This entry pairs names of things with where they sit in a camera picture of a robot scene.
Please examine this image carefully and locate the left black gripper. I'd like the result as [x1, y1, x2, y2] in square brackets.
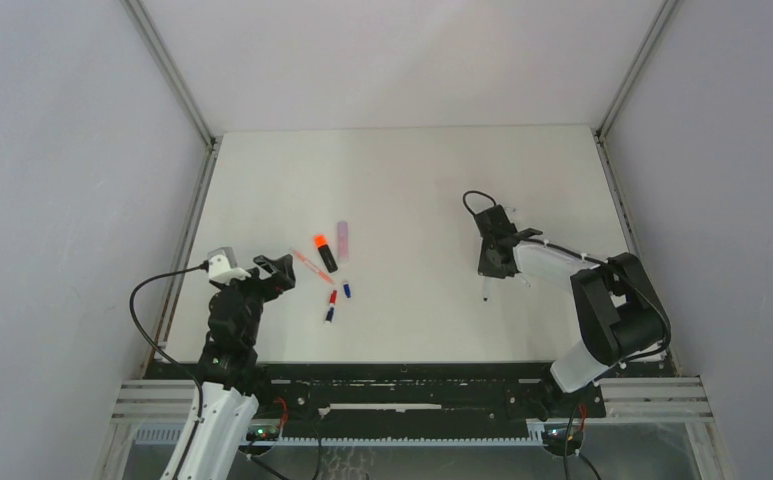
[210, 255, 294, 345]

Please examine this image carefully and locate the thin clear pen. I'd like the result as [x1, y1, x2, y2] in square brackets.
[481, 277, 491, 302]

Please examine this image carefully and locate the thin orange pen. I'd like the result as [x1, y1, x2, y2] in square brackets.
[302, 258, 335, 285]

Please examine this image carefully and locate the orange marker pen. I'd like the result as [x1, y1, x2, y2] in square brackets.
[317, 244, 338, 273]

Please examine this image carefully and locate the pink marker pen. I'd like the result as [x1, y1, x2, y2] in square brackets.
[338, 233, 350, 264]

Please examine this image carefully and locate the orange pen cap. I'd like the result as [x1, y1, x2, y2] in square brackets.
[314, 235, 328, 249]

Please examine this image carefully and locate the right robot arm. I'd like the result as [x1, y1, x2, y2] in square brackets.
[473, 205, 671, 416]

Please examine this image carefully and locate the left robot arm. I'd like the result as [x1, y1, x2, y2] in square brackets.
[160, 247, 296, 479]

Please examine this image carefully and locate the red blue pen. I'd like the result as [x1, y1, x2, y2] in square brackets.
[324, 289, 338, 324]

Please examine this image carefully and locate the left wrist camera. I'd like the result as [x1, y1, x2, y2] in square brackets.
[207, 247, 249, 285]

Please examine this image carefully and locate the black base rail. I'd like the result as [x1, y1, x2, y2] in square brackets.
[258, 362, 606, 441]

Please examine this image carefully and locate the left aluminium frame post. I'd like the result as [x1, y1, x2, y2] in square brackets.
[120, 0, 222, 352]

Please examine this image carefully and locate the aluminium frame post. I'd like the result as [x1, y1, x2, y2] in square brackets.
[120, 0, 222, 352]
[594, 0, 682, 342]

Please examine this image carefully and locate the white slotted cable duct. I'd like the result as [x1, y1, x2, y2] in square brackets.
[134, 423, 553, 447]

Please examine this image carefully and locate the right aluminium frame post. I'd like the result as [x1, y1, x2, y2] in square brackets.
[594, 0, 682, 342]

